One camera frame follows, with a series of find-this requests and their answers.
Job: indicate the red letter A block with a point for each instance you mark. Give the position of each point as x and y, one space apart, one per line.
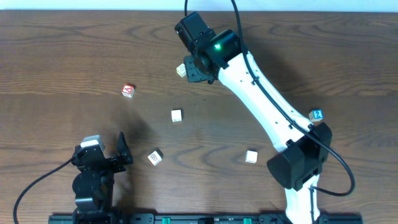
128 90

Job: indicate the blue number 2 block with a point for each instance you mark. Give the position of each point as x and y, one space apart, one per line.
316 115

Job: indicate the yellow-edged white block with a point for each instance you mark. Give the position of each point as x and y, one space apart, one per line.
181 70

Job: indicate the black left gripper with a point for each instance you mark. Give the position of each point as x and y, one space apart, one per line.
109 162

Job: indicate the white block black pattern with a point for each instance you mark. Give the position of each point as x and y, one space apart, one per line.
155 157

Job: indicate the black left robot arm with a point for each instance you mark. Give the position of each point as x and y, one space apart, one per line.
93 186

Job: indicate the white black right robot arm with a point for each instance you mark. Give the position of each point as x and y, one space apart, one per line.
301 147

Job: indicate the white block near right arm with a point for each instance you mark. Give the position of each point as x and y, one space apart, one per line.
251 156

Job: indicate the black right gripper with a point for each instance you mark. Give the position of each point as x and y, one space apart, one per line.
191 72

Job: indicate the plain white block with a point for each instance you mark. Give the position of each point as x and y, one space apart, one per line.
176 115

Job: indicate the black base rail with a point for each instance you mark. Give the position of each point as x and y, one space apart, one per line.
268 218

